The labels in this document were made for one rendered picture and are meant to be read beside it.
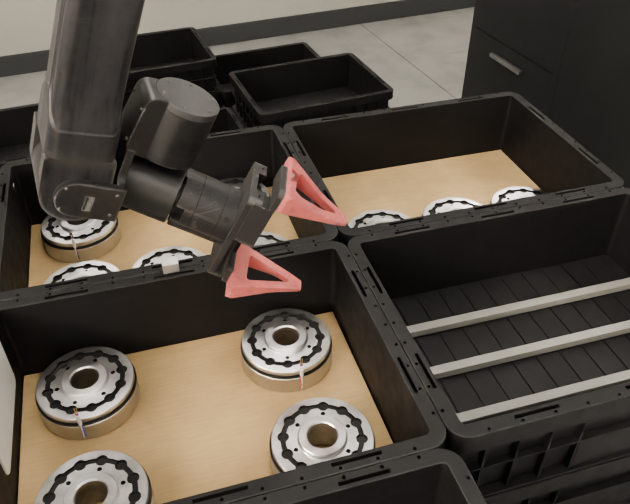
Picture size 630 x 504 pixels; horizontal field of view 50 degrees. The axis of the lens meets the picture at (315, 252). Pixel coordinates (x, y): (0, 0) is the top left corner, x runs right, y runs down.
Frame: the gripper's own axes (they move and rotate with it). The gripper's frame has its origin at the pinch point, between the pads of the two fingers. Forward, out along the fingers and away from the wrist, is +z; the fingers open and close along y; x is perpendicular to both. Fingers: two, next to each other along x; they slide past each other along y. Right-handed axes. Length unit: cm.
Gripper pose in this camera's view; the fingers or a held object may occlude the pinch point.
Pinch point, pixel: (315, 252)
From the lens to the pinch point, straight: 67.4
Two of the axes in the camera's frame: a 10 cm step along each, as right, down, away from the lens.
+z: 8.9, 3.6, 2.8
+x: -0.2, 6.4, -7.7
